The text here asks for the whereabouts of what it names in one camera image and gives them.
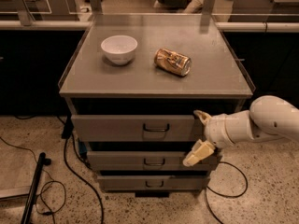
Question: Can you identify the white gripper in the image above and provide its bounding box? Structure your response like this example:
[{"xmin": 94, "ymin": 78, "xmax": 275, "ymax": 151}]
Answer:
[{"xmin": 183, "ymin": 110, "xmax": 233, "ymax": 167}]

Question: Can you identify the grey top drawer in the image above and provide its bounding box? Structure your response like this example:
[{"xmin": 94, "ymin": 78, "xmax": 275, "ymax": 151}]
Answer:
[{"xmin": 71, "ymin": 115, "xmax": 206, "ymax": 142}]

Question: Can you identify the grey drawer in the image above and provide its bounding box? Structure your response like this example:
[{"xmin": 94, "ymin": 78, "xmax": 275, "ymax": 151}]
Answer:
[
  {"xmin": 71, "ymin": 115, "xmax": 206, "ymax": 142},
  {"xmin": 87, "ymin": 151, "xmax": 219, "ymax": 171},
  {"xmin": 97, "ymin": 175, "xmax": 209, "ymax": 192}
]

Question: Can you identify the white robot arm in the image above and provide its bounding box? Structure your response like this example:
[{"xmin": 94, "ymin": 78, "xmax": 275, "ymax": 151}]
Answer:
[{"xmin": 183, "ymin": 95, "xmax": 299, "ymax": 167}]

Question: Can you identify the grey drawer cabinet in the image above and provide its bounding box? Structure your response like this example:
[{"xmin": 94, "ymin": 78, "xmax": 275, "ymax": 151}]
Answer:
[{"xmin": 57, "ymin": 13, "xmax": 256, "ymax": 198}]

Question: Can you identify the grey bottom drawer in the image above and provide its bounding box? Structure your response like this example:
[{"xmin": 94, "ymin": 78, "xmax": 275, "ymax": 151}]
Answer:
[{"xmin": 97, "ymin": 175, "xmax": 209, "ymax": 192}]

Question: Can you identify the grey middle drawer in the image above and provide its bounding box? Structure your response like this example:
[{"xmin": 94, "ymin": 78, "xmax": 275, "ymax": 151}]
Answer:
[{"xmin": 87, "ymin": 151, "xmax": 219, "ymax": 171}]

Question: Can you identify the crushed gold soda can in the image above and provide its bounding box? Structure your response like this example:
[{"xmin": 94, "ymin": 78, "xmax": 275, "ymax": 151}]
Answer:
[{"xmin": 154, "ymin": 49, "xmax": 192, "ymax": 77}]

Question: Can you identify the white ceramic bowl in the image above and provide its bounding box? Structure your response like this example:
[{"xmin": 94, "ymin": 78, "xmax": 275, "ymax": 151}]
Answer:
[{"xmin": 101, "ymin": 35, "xmax": 138, "ymax": 65}]

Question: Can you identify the black metal stand leg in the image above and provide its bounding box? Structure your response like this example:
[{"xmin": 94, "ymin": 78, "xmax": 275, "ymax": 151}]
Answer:
[{"xmin": 21, "ymin": 152, "xmax": 48, "ymax": 224}]

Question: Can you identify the black floor cable right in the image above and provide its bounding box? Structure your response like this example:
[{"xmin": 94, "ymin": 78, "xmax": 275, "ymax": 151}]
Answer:
[{"xmin": 204, "ymin": 161, "xmax": 249, "ymax": 224}]

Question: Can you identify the black floor cable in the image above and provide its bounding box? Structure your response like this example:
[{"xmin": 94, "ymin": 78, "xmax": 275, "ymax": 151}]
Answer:
[
  {"xmin": 55, "ymin": 115, "xmax": 105, "ymax": 224},
  {"xmin": 204, "ymin": 161, "xmax": 249, "ymax": 224}
]

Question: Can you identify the white horizontal rail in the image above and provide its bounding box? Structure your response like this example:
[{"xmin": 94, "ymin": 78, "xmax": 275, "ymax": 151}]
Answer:
[{"xmin": 0, "ymin": 21, "xmax": 299, "ymax": 33}]

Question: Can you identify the black floor cable left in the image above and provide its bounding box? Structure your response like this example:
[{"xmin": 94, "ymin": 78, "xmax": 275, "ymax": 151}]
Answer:
[{"xmin": 55, "ymin": 115, "xmax": 105, "ymax": 224}]

